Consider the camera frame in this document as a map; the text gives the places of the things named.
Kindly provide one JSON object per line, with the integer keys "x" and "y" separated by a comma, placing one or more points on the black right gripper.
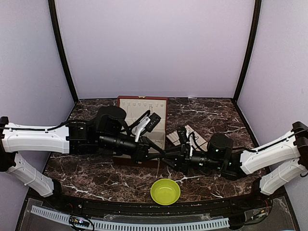
{"x": 183, "y": 164}

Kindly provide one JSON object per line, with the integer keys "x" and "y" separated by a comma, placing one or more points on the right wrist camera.
{"x": 184, "y": 139}

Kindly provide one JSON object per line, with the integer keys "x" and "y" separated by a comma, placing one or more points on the brown ring earring tray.
{"x": 195, "y": 138}

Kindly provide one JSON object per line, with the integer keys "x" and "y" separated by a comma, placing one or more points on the brown wooden jewelry box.
{"x": 143, "y": 107}

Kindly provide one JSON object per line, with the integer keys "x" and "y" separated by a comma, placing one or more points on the black frame post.
{"x": 61, "y": 51}
{"x": 249, "y": 50}

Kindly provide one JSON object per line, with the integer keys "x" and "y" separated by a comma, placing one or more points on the white slotted cable duct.
{"x": 86, "y": 224}

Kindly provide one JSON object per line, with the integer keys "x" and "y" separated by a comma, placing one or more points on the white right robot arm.
{"x": 290, "y": 151}

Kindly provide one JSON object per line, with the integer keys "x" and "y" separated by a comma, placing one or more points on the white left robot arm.
{"x": 108, "y": 129}

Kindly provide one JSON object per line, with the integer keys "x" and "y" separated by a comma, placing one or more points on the black left frame post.
{"x": 61, "y": 51}

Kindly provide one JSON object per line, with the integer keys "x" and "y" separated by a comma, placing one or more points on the black right frame post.
{"x": 249, "y": 50}

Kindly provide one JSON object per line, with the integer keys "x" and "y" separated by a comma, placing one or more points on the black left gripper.
{"x": 141, "y": 152}

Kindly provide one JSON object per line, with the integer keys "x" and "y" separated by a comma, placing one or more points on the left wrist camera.
{"x": 145, "y": 123}

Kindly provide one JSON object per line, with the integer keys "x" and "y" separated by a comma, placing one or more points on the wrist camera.
{"x": 184, "y": 139}
{"x": 145, "y": 123}

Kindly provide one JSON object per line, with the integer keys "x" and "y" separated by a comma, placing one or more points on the green bowl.
{"x": 165, "y": 192}

